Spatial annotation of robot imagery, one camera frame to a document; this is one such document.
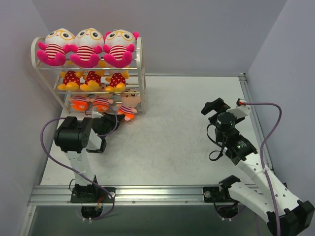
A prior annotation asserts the peach boy plush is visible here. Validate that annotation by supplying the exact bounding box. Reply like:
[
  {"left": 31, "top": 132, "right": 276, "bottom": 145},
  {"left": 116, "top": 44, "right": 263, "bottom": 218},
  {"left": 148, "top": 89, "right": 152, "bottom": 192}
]
[
  {"left": 116, "top": 88, "right": 141, "bottom": 121},
  {"left": 90, "top": 93, "right": 114, "bottom": 113},
  {"left": 68, "top": 95, "right": 91, "bottom": 112}
]

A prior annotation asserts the yellow bear plush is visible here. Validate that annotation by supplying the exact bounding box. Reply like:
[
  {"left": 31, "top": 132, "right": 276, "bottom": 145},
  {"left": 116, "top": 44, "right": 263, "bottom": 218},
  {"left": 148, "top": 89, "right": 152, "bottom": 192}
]
[
  {"left": 58, "top": 69, "right": 85, "bottom": 91},
  {"left": 80, "top": 69, "right": 105, "bottom": 91},
  {"left": 105, "top": 70, "right": 129, "bottom": 92}
]

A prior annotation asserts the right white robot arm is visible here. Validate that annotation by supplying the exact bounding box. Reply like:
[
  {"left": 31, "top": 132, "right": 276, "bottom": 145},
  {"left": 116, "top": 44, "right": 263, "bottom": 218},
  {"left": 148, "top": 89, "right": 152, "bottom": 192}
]
[{"left": 201, "top": 98, "right": 315, "bottom": 236}]

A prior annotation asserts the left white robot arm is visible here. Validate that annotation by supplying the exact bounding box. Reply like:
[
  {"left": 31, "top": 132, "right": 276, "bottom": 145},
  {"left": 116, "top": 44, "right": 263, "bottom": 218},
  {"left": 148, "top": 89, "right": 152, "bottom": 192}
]
[{"left": 54, "top": 113, "right": 125, "bottom": 202}]

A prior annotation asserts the cream two-tier shelf rack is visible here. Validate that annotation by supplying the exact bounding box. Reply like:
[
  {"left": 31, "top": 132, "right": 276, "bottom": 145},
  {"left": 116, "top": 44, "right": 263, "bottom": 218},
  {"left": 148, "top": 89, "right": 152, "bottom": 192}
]
[{"left": 31, "top": 37, "right": 146, "bottom": 114}]

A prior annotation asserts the pink plush with glasses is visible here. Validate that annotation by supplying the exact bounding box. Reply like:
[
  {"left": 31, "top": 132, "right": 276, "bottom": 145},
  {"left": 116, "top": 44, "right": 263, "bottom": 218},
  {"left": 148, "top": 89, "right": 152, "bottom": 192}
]
[{"left": 36, "top": 28, "right": 75, "bottom": 66}]

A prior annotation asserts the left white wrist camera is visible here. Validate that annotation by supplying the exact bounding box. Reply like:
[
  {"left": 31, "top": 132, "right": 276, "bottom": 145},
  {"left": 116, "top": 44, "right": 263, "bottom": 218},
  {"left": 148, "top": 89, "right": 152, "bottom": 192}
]
[{"left": 86, "top": 110, "right": 103, "bottom": 118}]

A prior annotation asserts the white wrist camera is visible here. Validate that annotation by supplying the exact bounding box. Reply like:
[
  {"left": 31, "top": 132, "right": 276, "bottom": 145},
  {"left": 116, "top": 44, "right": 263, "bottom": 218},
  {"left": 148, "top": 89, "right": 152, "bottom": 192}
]
[
  {"left": 86, "top": 110, "right": 103, "bottom": 118},
  {"left": 226, "top": 98, "right": 252, "bottom": 119}
]

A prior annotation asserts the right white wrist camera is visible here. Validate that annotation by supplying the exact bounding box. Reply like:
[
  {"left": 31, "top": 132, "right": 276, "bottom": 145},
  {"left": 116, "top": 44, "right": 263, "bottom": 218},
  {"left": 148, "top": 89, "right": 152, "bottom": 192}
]
[{"left": 226, "top": 98, "right": 252, "bottom": 119}]

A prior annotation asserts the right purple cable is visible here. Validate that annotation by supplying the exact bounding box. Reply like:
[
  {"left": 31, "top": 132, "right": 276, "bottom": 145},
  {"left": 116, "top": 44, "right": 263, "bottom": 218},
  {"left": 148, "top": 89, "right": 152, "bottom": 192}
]
[{"left": 245, "top": 102, "right": 283, "bottom": 236}]

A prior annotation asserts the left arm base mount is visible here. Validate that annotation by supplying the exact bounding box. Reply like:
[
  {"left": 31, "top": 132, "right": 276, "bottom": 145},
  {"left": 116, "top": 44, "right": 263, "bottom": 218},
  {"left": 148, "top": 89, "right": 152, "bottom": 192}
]
[{"left": 70, "top": 184, "right": 113, "bottom": 204}]

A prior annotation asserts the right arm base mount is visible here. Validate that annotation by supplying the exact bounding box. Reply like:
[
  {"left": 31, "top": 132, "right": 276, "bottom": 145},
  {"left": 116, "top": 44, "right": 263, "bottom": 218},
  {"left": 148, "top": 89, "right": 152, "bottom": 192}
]
[{"left": 203, "top": 175, "right": 241, "bottom": 203}]

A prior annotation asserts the aluminium front rail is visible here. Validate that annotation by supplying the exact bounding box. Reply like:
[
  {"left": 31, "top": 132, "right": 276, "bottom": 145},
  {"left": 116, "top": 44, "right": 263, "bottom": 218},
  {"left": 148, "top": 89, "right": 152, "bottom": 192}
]
[{"left": 27, "top": 185, "right": 293, "bottom": 207}]

